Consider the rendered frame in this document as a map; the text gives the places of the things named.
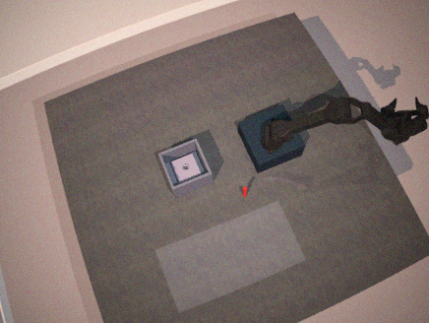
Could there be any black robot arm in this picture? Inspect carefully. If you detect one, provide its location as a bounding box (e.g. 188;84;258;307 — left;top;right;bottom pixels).
262;97;428;155

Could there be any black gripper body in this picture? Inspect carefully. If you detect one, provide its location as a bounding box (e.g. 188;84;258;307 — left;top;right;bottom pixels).
381;105;429;121

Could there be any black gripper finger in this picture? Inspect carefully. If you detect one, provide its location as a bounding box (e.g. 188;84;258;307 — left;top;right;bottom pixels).
415;97;423;109
385;98;397;112

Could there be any pale pink square plate with hole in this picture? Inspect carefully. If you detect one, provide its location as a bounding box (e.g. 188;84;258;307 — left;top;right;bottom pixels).
171;154;201;184

